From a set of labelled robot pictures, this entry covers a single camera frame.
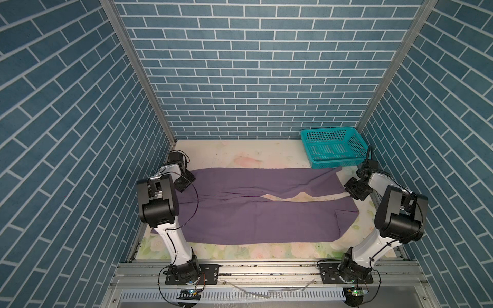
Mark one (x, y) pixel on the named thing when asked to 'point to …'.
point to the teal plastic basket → (334, 147)
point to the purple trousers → (261, 205)
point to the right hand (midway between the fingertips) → (349, 191)
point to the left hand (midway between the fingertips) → (192, 181)
